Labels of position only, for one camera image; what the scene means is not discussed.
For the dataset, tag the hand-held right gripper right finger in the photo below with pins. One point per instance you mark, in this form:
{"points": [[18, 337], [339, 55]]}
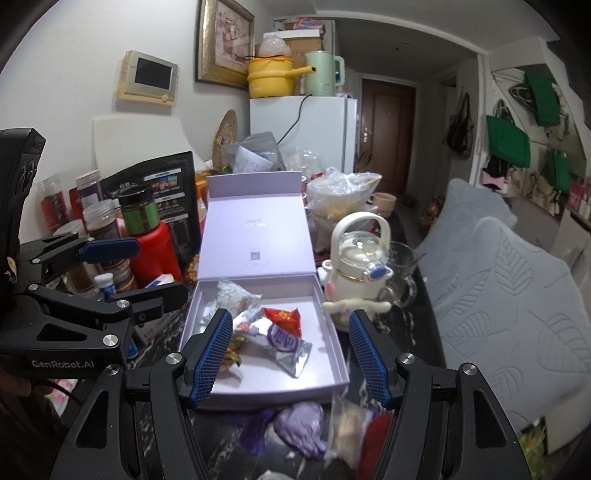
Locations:
{"points": [[369, 355]]}

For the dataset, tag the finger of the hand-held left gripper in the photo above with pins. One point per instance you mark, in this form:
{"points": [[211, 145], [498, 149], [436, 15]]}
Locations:
{"points": [[152, 297], [111, 249]]}

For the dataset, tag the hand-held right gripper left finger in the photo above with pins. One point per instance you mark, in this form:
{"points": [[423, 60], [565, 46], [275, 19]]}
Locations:
{"points": [[210, 355]]}

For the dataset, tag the gold orange snack packet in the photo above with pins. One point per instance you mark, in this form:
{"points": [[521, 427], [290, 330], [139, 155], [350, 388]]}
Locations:
{"points": [[233, 353]]}

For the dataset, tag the white line-drawing snack wrapper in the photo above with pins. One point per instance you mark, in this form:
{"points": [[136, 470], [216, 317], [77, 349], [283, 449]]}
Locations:
{"points": [[235, 297]]}

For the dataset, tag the frosted clear plastic bag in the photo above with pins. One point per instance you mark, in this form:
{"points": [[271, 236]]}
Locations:
{"points": [[346, 424]]}

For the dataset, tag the silver purple snack packet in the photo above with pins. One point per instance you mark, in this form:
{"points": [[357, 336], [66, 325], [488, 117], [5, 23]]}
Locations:
{"points": [[284, 344]]}

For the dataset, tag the red snack packet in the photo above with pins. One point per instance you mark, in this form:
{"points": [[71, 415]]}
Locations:
{"points": [[284, 321]]}

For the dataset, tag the red fuzzy cloth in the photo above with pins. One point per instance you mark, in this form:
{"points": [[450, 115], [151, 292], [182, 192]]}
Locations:
{"points": [[374, 438]]}

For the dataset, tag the purple tassel pouch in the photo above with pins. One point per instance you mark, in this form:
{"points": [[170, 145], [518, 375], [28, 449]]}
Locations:
{"points": [[300, 424]]}

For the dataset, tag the lavender gift box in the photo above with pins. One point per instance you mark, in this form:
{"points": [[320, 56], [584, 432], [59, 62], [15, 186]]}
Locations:
{"points": [[258, 240]]}

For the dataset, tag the blue and white carton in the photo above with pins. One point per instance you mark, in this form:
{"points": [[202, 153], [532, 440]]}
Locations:
{"points": [[159, 279]]}

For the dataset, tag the clear jar with brown contents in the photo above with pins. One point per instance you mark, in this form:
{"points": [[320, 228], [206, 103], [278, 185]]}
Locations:
{"points": [[101, 219]]}

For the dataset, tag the clear jar with red contents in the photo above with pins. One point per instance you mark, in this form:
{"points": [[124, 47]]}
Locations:
{"points": [[53, 205]]}

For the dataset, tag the red bottle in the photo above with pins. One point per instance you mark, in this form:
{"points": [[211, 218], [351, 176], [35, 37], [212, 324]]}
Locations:
{"points": [[157, 258]]}

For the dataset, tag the dark jar with green label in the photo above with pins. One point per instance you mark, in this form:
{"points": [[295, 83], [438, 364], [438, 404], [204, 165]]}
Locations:
{"points": [[138, 210]]}

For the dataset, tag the orange snack bag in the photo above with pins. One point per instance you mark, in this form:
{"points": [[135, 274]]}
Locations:
{"points": [[193, 267]]}

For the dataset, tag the clear jar with dark contents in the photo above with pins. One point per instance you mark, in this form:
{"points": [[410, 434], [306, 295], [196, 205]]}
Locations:
{"points": [[90, 191]]}

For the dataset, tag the cream cartoon water bottle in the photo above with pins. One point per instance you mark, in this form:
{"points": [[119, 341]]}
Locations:
{"points": [[355, 272]]}

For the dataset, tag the glass mug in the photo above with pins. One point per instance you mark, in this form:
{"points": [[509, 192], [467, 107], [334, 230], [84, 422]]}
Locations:
{"points": [[401, 277]]}

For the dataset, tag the black stand-up pouch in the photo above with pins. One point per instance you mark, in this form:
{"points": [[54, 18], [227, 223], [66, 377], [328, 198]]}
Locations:
{"points": [[175, 184]]}

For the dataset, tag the grey leaf-pattern chair cushion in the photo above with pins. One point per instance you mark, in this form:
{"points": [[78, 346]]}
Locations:
{"points": [[508, 314], [466, 217]]}

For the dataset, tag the woven straw trivet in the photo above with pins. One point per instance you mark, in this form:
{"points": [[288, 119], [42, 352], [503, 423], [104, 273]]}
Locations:
{"points": [[226, 134]]}

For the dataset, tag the clear plastic bag of food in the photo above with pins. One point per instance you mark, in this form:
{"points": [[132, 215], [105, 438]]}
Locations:
{"points": [[341, 194]]}

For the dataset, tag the grey plastic mailer bag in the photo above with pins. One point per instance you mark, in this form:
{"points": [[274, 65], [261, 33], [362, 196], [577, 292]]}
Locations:
{"points": [[254, 152]]}

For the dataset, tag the brown door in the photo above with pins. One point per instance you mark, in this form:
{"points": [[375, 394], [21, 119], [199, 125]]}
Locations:
{"points": [[388, 134]]}

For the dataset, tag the white refrigerator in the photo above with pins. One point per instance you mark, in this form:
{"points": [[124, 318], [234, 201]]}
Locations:
{"points": [[323, 131]]}

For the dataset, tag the yellow cooking pot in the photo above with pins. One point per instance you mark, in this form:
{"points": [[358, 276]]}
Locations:
{"points": [[270, 76]]}

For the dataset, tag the gold framed painting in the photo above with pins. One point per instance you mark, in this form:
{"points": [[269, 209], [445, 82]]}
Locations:
{"points": [[226, 41]]}

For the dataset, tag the dark hanging handbag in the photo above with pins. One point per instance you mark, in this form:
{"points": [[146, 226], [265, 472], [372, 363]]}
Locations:
{"points": [[459, 127]]}

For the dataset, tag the green tote bag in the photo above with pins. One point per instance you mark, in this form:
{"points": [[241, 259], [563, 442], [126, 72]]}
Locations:
{"points": [[544, 99], [508, 141], [561, 173]]}

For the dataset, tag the small clear plastic bag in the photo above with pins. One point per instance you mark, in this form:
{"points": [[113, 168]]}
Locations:
{"points": [[272, 46]]}

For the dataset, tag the green electric kettle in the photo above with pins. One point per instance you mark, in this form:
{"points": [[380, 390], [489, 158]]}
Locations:
{"points": [[321, 74]]}

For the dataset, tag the cardboard box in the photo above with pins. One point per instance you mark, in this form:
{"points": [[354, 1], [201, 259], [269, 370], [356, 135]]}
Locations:
{"points": [[302, 39]]}

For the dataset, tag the beige wall intercom panel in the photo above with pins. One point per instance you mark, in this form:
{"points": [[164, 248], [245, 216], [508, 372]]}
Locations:
{"points": [[147, 76]]}

